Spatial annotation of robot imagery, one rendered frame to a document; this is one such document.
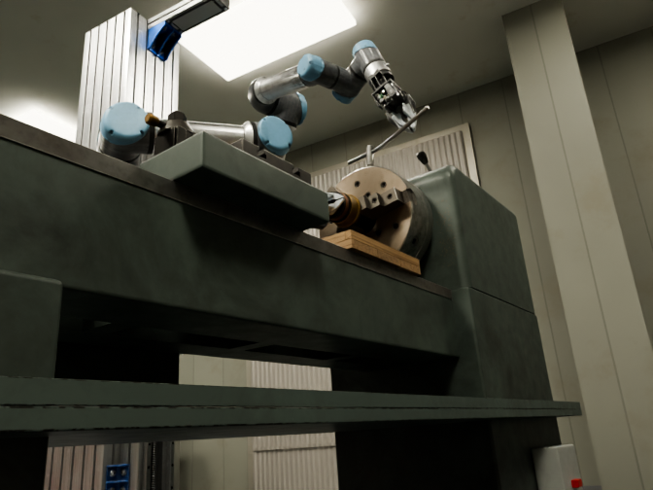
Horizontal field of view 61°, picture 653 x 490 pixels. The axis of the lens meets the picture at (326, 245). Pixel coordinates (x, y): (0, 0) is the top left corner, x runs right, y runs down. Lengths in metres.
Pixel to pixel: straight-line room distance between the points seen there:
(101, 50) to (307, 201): 1.49
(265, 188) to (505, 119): 4.49
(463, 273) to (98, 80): 1.45
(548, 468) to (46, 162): 1.46
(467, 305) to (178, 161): 0.94
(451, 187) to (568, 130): 2.60
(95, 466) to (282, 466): 3.79
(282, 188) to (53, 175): 0.35
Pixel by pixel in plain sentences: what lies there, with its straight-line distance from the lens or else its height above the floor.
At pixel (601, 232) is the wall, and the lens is 3.92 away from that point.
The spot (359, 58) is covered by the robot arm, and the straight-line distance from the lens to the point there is 1.77.
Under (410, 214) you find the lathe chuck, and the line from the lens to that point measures 1.50.
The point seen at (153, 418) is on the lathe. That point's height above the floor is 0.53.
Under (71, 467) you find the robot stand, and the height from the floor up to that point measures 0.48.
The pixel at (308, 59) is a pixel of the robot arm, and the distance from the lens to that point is 1.72.
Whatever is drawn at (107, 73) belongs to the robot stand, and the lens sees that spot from 2.22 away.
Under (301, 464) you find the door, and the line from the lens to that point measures 5.32.
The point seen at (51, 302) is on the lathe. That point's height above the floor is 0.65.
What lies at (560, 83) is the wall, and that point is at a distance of 4.37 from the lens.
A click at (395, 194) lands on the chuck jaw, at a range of 1.49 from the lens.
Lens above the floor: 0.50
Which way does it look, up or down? 19 degrees up
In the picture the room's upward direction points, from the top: 4 degrees counter-clockwise
